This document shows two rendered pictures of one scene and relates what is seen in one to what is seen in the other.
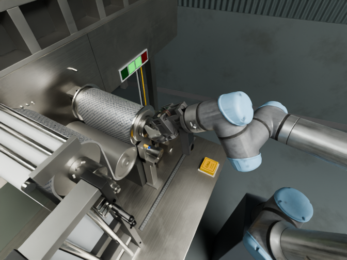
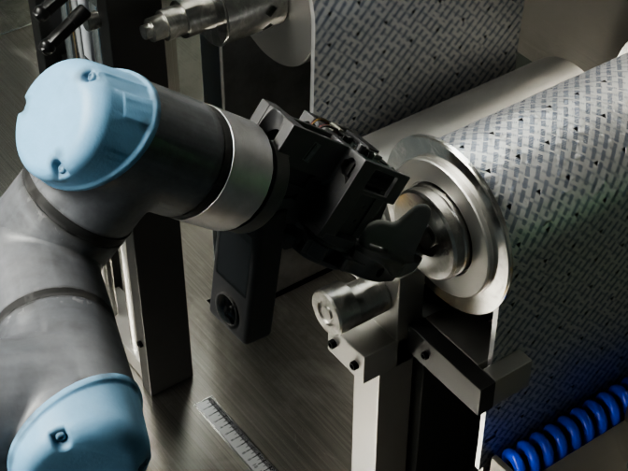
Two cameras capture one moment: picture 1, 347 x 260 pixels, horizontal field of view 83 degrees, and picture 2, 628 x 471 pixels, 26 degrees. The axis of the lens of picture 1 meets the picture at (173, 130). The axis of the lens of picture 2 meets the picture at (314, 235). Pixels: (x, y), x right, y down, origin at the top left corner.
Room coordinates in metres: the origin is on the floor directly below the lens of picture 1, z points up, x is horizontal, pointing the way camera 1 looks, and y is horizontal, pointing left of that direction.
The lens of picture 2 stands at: (0.72, -0.65, 1.92)
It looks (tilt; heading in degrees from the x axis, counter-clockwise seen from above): 41 degrees down; 116
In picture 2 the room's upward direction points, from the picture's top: straight up
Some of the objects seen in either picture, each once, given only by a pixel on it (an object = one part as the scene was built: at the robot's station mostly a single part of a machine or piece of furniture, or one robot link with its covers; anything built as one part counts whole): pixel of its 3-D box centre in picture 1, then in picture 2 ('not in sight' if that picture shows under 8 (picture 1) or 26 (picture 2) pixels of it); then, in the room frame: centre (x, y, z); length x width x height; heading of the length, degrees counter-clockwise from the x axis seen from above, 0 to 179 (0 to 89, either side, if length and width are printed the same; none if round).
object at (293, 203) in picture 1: (286, 209); not in sight; (0.23, -0.39, 1.07); 0.13 x 0.12 x 0.14; 135
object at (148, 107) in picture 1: (143, 125); (446, 225); (0.45, 0.11, 1.25); 0.15 x 0.01 x 0.15; 152
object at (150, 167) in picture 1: (152, 166); (369, 395); (0.40, 0.09, 1.05); 0.06 x 0.05 x 0.31; 62
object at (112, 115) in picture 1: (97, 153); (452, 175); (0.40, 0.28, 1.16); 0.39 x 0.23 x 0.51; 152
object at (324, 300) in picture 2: (158, 152); (335, 308); (0.39, 0.05, 1.18); 0.04 x 0.02 x 0.04; 152
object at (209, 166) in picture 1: (208, 166); not in sight; (0.49, -0.17, 0.91); 0.07 x 0.07 x 0.02; 62
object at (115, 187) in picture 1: (108, 184); (175, 21); (0.19, 0.15, 1.34); 0.06 x 0.03 x 0.03; 62
